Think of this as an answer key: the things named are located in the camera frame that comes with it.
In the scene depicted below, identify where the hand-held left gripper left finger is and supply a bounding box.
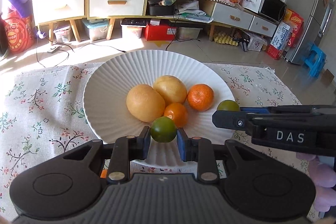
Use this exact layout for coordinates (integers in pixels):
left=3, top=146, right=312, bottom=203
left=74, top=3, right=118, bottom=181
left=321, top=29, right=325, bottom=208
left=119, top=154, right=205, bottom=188
left=56, top=126, right=151, bottom=185

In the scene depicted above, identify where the blue and white carton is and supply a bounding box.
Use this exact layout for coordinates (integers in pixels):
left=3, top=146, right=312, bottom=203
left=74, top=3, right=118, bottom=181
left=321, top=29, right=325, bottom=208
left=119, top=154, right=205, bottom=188
left=270, top=21, right=297, bottom=52

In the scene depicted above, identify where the brown cardboard piece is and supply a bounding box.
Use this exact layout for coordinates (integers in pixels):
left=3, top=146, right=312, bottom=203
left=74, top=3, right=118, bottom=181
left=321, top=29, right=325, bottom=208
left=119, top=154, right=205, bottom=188
left=322, top=69, right=332, bottom=86

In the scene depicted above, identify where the pile of papers and bags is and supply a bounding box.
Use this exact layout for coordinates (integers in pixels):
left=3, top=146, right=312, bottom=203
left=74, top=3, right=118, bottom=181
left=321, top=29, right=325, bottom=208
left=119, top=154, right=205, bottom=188
left=175, top=0, right=214, bottom=22

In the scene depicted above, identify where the black power cable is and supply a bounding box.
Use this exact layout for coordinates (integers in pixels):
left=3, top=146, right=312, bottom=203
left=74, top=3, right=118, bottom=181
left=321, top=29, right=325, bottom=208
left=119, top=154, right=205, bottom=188
left=165, top=0, right=182, bottom=51

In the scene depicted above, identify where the orange tomato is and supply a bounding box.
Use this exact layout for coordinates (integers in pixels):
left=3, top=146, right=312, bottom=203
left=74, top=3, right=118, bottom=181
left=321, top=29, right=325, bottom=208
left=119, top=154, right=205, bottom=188
left=164, top=103, right=188, bottom=128

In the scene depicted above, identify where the clear box with teal lid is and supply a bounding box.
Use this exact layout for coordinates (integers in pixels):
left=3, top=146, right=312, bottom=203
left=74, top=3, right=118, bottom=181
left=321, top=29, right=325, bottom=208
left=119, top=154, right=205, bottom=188
left=83, top=19, right=109, bottom=41

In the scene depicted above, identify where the black microwave oven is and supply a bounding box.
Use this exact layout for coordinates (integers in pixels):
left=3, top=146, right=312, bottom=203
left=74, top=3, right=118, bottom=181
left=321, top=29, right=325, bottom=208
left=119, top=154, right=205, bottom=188
left=259, top=0, right=287, bottom=22

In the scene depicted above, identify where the clear plastic bin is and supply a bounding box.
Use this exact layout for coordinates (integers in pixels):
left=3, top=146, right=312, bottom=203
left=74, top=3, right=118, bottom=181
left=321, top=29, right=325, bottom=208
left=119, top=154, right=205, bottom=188
left=175, top=27, right=201, bottom=41

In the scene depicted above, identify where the white cabinet drawer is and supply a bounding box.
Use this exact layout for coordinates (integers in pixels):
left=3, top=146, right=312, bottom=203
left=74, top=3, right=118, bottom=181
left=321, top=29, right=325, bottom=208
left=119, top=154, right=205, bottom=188
left=33, top=0, right=86, bottom=25
left=89, top=0, right=147, bottom=18

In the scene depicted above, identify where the black case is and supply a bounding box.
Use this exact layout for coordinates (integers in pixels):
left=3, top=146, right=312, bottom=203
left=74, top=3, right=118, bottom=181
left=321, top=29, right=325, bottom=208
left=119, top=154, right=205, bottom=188
left=148, top=0, right=176, bottom=17

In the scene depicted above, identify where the dark green tomato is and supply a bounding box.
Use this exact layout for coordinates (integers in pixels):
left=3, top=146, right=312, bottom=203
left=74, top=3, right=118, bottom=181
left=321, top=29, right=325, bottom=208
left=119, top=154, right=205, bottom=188
left=150, top=116, right=177, bottom=143

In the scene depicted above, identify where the silver refrigerator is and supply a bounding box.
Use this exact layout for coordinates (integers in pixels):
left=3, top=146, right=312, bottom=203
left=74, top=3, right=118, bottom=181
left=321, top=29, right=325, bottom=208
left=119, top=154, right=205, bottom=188
left=285, top=0, right=335, bottom=65

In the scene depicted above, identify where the red carton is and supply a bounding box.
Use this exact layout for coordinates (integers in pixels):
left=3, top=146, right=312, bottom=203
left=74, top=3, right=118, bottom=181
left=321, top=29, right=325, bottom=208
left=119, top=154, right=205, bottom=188
left=266, top=44, right=285, bottom=60

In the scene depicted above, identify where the orange box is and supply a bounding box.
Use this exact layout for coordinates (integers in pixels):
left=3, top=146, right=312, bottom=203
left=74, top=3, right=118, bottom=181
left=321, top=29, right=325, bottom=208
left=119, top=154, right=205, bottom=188
left=283, top=8, right=304, bottom=28

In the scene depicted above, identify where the white bench drawer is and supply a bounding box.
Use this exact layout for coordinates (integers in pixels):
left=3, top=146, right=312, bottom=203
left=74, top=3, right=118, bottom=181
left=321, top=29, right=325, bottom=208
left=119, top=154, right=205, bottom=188
left=211, top=2, right=254, bottom=30
left=248, top=15, right=278, bottom=38

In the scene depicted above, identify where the floral tablecloth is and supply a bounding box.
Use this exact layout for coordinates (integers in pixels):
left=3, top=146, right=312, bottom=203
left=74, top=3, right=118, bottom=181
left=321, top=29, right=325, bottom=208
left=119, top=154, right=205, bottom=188
left=0, top=63, right=319, bottom=222

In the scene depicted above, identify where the blue plastic stool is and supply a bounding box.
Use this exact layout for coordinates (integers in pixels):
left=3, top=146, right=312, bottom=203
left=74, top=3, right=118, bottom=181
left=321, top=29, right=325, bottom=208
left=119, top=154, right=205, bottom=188
left=304, top=42, right=327, bottom=78

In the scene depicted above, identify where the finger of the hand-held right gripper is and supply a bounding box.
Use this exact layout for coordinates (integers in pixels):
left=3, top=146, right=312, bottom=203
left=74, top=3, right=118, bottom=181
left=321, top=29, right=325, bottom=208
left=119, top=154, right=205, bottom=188
left=212, top=109, right=253, bottom=136
left=240, top=107, right=271, bottom=113

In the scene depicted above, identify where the white storage box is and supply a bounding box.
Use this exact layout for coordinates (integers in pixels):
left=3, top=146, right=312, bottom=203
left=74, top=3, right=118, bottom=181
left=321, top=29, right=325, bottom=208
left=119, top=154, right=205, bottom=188
left=121, top=26, right=143, bottom=40

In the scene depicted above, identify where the white ribbed plate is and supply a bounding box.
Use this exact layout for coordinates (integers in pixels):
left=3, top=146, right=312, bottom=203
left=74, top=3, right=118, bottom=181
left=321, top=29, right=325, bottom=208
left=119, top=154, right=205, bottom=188
left=83, top=50, right=236, bottom=169

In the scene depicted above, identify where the black flat device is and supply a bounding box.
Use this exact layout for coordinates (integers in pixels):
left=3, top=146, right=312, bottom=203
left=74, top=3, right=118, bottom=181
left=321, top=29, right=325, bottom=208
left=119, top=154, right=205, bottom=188
left=121, top=18, right=147, bottom=28

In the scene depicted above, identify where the low wooden bench cabinet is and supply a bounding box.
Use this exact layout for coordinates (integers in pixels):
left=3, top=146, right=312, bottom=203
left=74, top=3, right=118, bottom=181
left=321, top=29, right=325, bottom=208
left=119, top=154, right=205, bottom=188
left=146, top=0, right=280, bottom=42

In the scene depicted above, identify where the yellow egg tray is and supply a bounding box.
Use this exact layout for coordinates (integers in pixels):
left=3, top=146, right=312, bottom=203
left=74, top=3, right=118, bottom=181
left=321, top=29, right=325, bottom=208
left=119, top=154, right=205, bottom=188
left=213, top=31, right=238, bottom=46

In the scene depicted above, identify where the red printed bucket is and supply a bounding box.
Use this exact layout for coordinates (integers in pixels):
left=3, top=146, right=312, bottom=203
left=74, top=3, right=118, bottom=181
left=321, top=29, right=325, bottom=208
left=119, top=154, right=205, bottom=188
left=0, top=12, right=36, bottom=54

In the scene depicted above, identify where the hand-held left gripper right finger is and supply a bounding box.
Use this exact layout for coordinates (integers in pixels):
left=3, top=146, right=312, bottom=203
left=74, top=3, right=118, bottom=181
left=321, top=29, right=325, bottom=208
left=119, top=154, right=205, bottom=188
left=177, top=128, right=271, bottom=185

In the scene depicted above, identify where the yellow-green tomato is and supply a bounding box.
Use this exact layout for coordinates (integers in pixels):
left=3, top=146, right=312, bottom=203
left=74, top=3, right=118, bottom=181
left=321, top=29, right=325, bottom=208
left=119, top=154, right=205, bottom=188
left=217, top=100, right=241, bottom=112

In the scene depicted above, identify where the red box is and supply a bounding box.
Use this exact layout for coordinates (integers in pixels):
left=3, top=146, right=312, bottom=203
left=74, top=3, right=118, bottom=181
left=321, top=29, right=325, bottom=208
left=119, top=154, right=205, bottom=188
left=145, top=23, right=177, bottom=41

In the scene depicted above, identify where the clear storage box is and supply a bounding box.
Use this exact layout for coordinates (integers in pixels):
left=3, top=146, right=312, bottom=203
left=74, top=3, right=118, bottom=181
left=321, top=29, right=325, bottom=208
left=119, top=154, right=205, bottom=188
left=53, top=25, right=72, bottom=44

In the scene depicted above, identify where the large yellow orange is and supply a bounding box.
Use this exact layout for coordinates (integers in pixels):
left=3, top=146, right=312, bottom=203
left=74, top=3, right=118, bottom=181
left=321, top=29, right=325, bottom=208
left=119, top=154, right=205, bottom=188
left=126, top=84, right=166, bottom=123

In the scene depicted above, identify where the white patterned box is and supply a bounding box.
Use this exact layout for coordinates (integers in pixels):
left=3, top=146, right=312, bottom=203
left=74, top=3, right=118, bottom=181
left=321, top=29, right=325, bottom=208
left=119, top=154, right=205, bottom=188
left=247, top=35, right=268, bottom=52

